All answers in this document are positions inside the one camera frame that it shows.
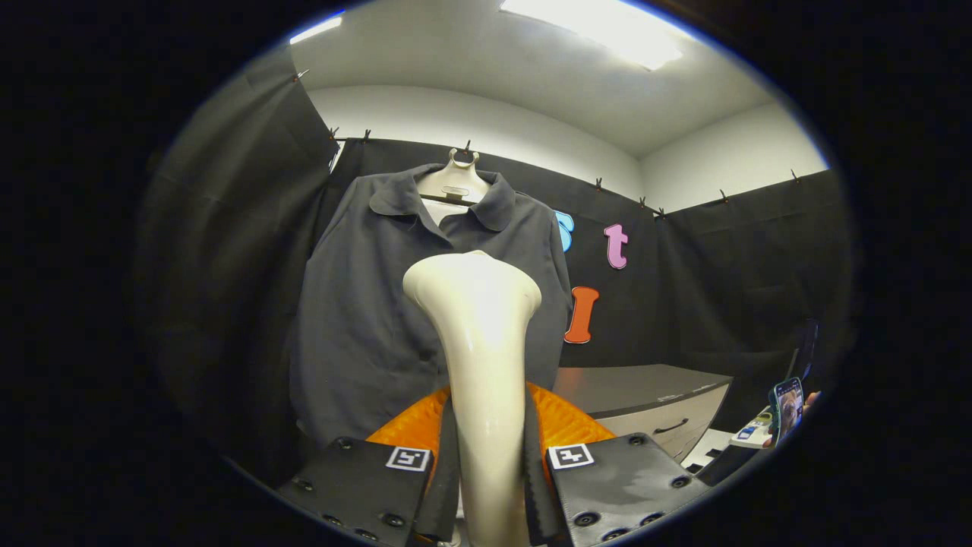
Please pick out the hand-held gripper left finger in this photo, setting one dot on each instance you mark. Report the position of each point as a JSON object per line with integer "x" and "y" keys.
{"x": 364, "y": 490}

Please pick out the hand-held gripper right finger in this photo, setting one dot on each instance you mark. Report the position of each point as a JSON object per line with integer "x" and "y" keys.
{"x": 623, "y": 486}

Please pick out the dark grey button shirt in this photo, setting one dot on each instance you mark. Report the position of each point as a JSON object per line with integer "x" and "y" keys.
{"x": 357, "y": 327}

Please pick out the white garment steamer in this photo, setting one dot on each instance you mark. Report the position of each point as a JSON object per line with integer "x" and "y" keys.
{"x": 486, "y": 365}

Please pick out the cream garment hanger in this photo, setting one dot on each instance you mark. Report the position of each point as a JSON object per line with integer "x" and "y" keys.
{"x": 454, "y": 182}

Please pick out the grey drawer cabinet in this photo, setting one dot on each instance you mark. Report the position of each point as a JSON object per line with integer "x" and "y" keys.
{"x": 645, "y": 384}

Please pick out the smartphone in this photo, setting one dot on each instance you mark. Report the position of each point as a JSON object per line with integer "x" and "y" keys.
{"x": 786, "y": 410}

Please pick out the row of small backdrop clips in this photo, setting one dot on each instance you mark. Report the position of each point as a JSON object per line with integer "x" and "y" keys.
{"x": 598, "y": 184}

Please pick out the large ceiling light panel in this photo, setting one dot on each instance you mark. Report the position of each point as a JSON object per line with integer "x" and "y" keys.
{"x": 600, "y": 26}

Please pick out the narrow ceiling light panel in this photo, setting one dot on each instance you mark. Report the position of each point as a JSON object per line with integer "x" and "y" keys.
{"x": 315, "y": 29}

